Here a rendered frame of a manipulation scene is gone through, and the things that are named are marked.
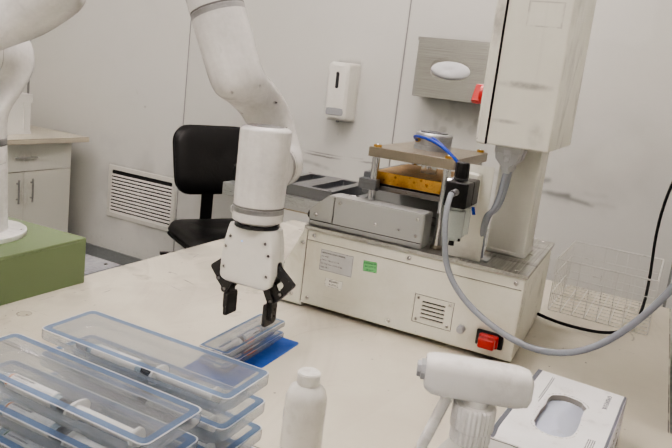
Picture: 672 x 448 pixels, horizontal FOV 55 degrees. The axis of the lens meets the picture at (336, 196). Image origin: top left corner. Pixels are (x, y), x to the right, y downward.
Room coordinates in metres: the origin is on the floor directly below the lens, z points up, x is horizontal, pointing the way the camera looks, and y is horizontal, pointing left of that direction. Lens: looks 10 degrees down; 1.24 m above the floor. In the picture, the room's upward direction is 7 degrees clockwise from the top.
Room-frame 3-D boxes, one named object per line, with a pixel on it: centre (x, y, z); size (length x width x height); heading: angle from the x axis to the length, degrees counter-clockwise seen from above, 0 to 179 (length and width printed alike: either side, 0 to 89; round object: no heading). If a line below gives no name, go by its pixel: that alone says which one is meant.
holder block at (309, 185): (1.50, 0.04, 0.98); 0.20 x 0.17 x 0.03; 155
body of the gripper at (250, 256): (1.05, 0.12, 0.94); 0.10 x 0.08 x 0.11; 66
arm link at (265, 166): (1.05, 0.12, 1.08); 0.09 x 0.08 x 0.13; 164
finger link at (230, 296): (1.07, 0.17, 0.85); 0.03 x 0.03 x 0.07; 66
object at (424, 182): (1.39, -0.19, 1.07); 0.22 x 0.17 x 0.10; 155
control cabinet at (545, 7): (1.32, -0.35, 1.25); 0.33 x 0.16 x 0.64; 155
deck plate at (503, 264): (1.38, -0.22, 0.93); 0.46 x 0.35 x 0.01; 65
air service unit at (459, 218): (1.14, -0.22, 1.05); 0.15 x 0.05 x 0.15; 155
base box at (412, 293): (1.38, -0.18, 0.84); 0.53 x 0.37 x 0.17; 65
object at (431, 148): (1.36, -0.21, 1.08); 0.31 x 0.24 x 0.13; 155
